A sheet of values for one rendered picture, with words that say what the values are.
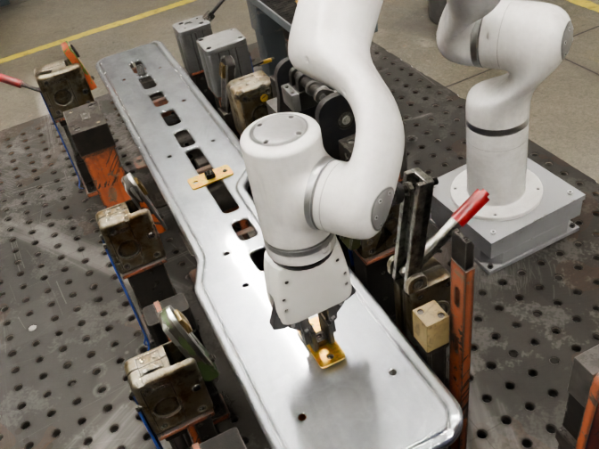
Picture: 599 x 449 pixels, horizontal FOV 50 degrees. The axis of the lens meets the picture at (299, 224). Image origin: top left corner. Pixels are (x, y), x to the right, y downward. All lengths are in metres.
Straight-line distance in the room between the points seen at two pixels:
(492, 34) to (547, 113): 2.06
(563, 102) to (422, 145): 1.64
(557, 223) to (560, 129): 1.70
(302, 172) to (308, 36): 0.14
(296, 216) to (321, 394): 0.27
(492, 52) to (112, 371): 0.94
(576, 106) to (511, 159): 1.98
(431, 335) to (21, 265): 1.14
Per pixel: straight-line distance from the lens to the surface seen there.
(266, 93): 1.34
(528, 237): 1.41
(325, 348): 0.88
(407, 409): 0.83
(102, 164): 1.50
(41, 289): 1.62
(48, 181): 1.99
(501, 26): 1.20
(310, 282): 0.77
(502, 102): 1.25
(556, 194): 1.46
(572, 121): 3.19
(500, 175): 1.35
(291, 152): 0.63
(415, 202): 0.80
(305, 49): 0.69
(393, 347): 0.88
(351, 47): 0.68
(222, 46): 1.46
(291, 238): 0.70
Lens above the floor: 1.69
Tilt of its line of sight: 40 degrees down
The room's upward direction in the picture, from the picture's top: 11 degrees counter-clockwise
